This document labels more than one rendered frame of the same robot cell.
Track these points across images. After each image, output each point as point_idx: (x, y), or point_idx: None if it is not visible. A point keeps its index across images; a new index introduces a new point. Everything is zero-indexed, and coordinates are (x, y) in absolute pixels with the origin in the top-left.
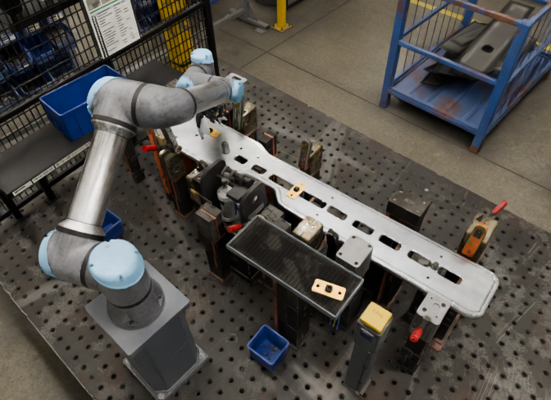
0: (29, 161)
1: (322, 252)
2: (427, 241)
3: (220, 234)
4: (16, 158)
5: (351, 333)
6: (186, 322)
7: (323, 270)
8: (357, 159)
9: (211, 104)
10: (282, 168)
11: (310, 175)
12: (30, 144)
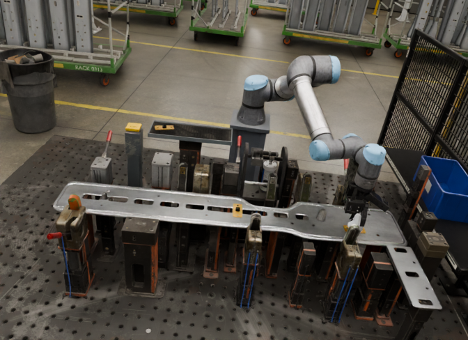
0: (408, 161)
1: (202, 263)
2: (115, 211)
3: (258, 178)
4: (416, 160)
5: None
6: (234, 150)
7: (173, 133)
8: None
9: (300, 110)
10: (264, 222)
11: (238, 226)
12: None
